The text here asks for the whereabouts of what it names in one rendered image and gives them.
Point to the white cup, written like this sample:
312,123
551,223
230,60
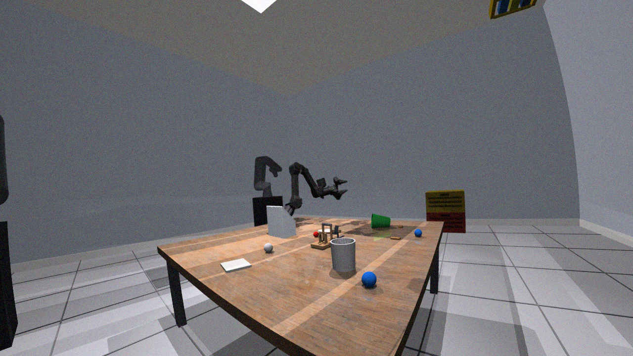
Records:
343,253

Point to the green cup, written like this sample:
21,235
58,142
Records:
380,221

